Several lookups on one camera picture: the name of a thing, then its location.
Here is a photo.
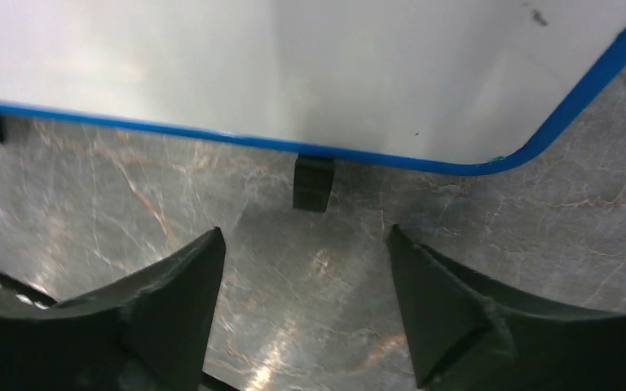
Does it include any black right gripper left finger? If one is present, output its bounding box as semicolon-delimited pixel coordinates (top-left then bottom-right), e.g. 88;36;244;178
0;228;226;390

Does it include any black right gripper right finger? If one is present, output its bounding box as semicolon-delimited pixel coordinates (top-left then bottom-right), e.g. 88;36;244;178
386;226;626;390

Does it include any blue framed whiteboard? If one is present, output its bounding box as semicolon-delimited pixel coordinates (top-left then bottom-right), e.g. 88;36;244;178
0;1;626;176

